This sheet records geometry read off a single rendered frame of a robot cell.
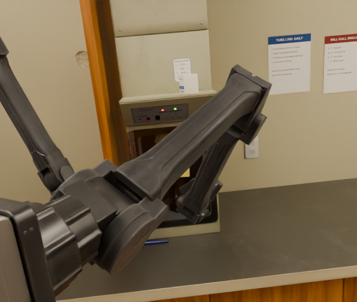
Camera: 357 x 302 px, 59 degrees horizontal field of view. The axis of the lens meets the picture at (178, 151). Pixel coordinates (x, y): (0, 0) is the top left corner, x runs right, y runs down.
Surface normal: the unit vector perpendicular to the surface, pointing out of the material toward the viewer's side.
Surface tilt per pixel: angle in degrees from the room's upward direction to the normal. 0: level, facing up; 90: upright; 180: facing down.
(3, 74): 71
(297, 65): 90
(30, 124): 66
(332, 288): 90
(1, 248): 90
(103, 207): 32
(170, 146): 38
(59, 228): 50
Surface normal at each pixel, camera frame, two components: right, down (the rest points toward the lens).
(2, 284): 0.87, 0.05
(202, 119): 0.18, -0.63
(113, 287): -0.09, -0.96
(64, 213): 0.38, -0.79
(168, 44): 0.07, 0.25
